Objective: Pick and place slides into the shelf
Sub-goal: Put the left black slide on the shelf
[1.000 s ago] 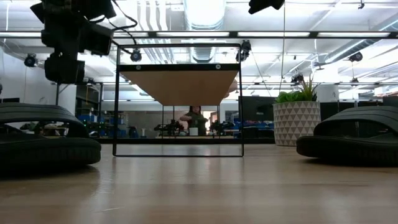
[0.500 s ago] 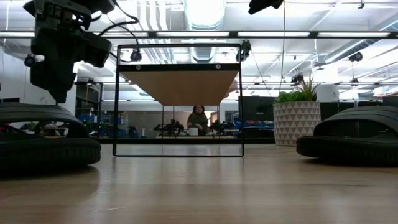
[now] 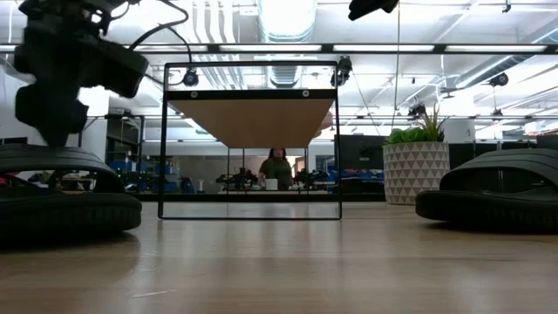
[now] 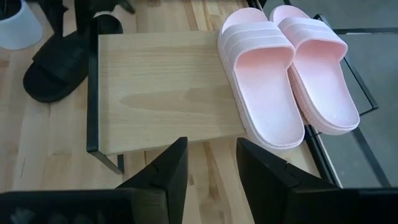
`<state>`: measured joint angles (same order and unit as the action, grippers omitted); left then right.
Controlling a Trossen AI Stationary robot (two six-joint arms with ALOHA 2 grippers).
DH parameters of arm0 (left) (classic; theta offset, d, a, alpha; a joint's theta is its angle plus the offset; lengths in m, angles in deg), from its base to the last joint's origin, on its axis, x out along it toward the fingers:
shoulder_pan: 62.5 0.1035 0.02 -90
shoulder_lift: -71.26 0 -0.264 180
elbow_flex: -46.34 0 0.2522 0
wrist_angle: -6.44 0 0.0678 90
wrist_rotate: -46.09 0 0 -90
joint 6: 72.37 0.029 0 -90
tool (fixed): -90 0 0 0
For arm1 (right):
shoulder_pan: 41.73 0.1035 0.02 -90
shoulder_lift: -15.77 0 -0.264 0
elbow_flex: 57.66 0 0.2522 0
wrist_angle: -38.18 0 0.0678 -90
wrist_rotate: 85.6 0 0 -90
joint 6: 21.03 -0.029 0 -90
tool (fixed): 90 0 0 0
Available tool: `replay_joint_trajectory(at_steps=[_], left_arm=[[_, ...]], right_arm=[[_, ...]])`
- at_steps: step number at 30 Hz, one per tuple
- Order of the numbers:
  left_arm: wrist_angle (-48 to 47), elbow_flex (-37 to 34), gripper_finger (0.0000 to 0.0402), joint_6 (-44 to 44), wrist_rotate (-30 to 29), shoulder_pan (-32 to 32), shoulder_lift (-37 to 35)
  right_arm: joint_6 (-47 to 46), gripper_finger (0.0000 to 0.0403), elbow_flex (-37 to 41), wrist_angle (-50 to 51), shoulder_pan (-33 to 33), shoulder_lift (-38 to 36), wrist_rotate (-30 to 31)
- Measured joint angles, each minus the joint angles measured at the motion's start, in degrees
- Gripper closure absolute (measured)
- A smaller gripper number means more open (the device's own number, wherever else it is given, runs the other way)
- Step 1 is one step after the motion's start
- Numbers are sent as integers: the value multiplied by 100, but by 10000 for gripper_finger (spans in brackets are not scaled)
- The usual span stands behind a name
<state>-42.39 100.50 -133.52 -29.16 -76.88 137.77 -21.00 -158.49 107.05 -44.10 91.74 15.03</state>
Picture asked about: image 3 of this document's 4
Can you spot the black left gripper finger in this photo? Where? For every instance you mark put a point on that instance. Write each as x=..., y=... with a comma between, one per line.
x=52, y=109

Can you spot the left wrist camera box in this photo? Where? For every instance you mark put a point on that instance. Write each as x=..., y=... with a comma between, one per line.
x=122, y=65

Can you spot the black rubber slide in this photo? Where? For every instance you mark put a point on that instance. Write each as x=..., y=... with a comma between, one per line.
x=65, y=209
x=501, y=209

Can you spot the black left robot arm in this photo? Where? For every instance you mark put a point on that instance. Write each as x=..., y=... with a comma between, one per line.
x=65, y=11

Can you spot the white cup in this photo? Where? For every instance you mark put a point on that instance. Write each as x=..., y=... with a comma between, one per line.
x=271, y=184

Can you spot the black partition panel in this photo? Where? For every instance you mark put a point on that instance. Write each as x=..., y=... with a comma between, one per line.
x=357, y=161

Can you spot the background black robot arm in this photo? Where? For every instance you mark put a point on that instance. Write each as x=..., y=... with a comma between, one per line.
x=237, y=179

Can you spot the black ceiling-hung device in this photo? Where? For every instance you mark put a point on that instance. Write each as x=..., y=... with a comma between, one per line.
x=499, y=79
x=342, y=70
x=190, y=78

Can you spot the wooden shelf with black frame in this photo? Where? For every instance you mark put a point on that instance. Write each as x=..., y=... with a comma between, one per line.
x=253, y=122

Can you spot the green plant in patterned pot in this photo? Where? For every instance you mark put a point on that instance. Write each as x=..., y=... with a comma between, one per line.
x=414, y=170

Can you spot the person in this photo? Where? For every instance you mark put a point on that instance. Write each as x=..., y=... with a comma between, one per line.
x=276, y=168

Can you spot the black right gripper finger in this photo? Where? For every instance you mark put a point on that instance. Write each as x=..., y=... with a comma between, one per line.
x=375, y=6

